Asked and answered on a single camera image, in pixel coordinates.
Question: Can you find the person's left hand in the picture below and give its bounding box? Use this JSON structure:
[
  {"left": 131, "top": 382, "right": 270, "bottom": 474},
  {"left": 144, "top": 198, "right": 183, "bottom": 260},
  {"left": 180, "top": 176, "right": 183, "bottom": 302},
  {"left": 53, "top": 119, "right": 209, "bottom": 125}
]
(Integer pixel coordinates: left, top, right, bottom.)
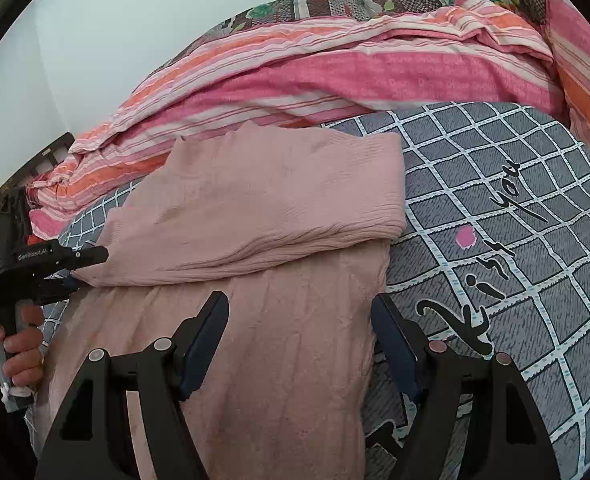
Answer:
[{"left": 0, "top": 304, "right": 44, "bottom": 387}]

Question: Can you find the pink knit sweater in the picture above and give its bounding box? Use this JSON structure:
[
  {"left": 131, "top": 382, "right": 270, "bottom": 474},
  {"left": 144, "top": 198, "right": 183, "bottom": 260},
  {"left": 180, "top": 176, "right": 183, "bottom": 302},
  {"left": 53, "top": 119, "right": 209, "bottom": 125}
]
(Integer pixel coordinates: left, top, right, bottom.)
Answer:
[{"left": 33, "top": 122, "right": 406, "bottom": 479}]

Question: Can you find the pink orange striped blanket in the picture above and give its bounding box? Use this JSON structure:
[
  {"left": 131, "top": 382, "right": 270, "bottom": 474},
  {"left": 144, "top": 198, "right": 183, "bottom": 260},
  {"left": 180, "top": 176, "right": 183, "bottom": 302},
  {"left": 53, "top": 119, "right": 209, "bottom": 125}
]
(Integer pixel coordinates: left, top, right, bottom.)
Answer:
[{"left": 27, "top": 0, "right": 590, "bottom": 240}]

